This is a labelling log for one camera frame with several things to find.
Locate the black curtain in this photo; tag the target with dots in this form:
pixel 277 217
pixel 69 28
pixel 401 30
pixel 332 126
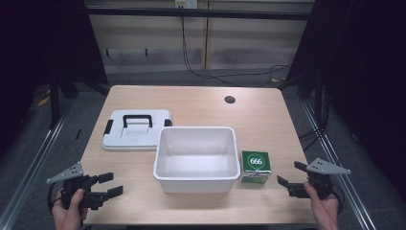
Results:
pixel 367 80
pixel 41 48

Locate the person's left hand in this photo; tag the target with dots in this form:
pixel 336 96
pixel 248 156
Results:
pixel 68 215

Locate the yellow floor tape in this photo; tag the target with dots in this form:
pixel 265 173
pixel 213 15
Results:
pixel 43 101

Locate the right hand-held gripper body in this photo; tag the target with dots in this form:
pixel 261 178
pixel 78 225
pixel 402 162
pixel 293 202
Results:
pixel 327 167

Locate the person's right hand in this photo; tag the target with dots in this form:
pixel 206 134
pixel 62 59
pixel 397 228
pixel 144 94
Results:
pixel 324 211

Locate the black horizontal frame bar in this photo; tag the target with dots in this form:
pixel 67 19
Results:
pixel 198 13

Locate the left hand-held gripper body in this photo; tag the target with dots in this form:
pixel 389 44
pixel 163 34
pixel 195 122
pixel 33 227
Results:
pixel 74 170

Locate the white wall power outlet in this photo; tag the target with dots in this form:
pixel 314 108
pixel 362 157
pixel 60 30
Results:
pixel 186 3

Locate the aluminium floor rail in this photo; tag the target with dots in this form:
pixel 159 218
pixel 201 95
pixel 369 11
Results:
pixel 28 166
pixel 341 179

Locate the black metal stand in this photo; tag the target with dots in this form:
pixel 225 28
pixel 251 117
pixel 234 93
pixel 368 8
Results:
pixel 318 99
pixel 54 102

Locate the green carton box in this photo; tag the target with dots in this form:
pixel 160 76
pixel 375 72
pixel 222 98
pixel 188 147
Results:
pixel 255 166

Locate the small black floor piece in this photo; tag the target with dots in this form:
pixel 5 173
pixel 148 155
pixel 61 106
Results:
pixel 78 134

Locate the white plastic storage box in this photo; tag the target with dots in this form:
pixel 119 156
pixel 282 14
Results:
pixel 196 159

